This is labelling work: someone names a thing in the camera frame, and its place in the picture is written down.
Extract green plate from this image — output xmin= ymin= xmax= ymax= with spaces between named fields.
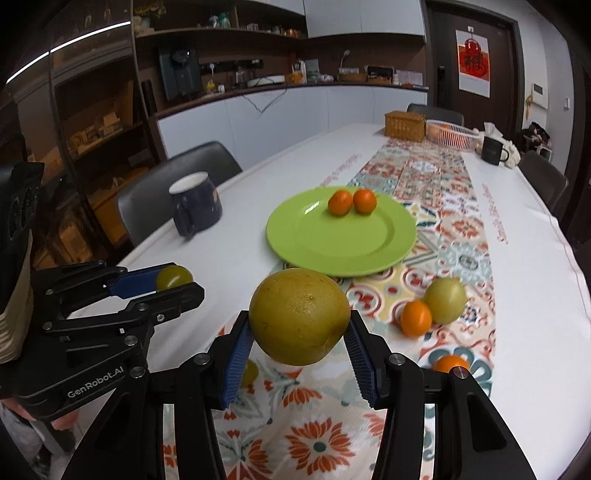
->
xmin=266 ymin=187 xmax=416 ymax=278

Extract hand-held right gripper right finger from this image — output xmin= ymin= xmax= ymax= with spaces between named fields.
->
xmin=346 ymin=310 xmax=539 ymax=480

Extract white wire basket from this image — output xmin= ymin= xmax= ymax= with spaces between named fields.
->
xmin=426 ymin=119 xmax=481 ymax=153

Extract small green jujube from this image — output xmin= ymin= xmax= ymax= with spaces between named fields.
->
xmin=156 ymin=265 xmax=194 ymax=291

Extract white base cabinet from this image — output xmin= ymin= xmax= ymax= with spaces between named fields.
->
xmin=154 ymin=85 xmax=428 ymax=162

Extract red and white door poster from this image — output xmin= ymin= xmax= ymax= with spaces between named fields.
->
xmin=455 ymin=28 xmax=491 ymax=99

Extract white cloth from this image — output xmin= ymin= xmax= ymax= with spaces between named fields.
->
xmin=482 ymin=122 xmax=522 ymax=169

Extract green apple front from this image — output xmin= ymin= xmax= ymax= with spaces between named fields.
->
xmin=424 ymin=277 xmax=467 ymax=324

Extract patterned table runner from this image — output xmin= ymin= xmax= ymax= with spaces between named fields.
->
xmin=161 ymin=134 xmax=497 ymax=480

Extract dark wooden shelf unit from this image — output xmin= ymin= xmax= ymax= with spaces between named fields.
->
xmin=0 ymin=0 xmax=160 ymax=278

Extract black cable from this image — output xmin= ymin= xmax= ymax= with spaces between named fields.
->
xmin=240 ymin=85 xmax=289 ymax=114

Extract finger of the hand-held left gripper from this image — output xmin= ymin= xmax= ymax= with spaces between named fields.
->
xmin=30 ymin=260 xmax=192 ymax=320
xmin=44 ymin=282 xmax=205 ymax=352

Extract black power strip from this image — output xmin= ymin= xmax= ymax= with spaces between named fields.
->
xmin=201 ymin=59 xmax=264 ymax=72

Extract black mug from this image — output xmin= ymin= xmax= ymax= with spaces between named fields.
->
xmin=480 ymin=136 xmax=509 ymax=166

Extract yellow pear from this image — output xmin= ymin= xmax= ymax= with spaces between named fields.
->
xmin=249 ymin=271 xmax=351 ymax=367

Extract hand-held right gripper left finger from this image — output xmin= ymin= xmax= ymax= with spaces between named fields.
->
xmin=62 ymin=310 xmax=254 ymax=480

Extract dark bag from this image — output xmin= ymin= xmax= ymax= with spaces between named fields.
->
xmin=522 ymin=122 xmax=555 ymax=160

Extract black box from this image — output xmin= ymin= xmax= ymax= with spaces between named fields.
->
xmin=365 ymin=65 xmax=395 ymax=84

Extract dark grey chair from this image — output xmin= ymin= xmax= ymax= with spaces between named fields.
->
xmin=115 ymin=141 xmax=243 ymax=250
xmin=406 ymin=104 xmax=465 ymax=127
xmin=517 ymin=151 xmax=570 ymax=217

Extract white upper cabinets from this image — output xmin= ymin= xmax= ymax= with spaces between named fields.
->
xmin=302 ymin=0 xmax=426 ymax=40

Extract dark brown door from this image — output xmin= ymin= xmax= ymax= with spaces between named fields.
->
xmin=425 ymin=0 xmax=525 ymax=134

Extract wicker basket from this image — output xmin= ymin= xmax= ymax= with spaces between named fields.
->
xmin=385 ymin=111 xmax=426 ymax=143

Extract navy blue mug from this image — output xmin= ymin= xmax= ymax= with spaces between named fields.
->
xmin=168 ymin=172 xmax=223 ymax=241

